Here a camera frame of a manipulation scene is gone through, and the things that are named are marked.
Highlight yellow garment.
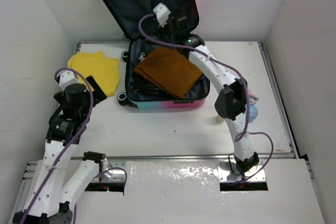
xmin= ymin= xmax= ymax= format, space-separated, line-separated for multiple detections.
xmin=67 ymin=51 xmax=120 ymax=97

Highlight black white patterned garment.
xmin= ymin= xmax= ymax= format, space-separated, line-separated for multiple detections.
xmin=133 ymin=49 xmax=184 ymax=98

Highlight brown garment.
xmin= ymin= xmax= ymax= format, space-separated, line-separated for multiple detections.
xmin=134 ymin=46 xmax=202 ymax=98

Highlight small beige lotion bottle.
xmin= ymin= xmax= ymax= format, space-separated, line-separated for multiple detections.
xmin=216 ymin=115 xmax=225 ymax=123

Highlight blue pink cat headphones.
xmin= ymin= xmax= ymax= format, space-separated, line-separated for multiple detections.
xmin=248 ymin=89 xmax=259 ymax=123

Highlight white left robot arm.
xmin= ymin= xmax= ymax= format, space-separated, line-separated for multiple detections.
xmin=12 ymin=72 xmax=107 ymax=223

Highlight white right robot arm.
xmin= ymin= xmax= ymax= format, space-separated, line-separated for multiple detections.
xmin=155 ymin=13 xmax=259 ymax=176

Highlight pink teal open suitcase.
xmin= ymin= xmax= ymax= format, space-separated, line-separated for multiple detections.
xmin=103 ymin=0 xmax=210 ymax=109

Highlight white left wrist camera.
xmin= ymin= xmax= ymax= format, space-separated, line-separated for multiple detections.
xmin=59 ymin=71 xmax=80 ymax=91

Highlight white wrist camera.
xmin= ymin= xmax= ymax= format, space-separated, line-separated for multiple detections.
xmin=59 ymin=71 xmax=80 ymax=91
xmin=153 ymin=3 xmax=171 ymax=27

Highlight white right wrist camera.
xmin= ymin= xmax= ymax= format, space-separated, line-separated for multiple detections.
xmin=153 ymin=3 xmax=171 ymax=27

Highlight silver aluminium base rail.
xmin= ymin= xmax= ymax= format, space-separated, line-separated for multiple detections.
xmin=20 ymin=157 xmax=267 ymax=183

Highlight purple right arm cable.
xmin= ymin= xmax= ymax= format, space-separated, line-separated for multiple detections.
xmin=138 ymin=14 xmax=274 ymax=185

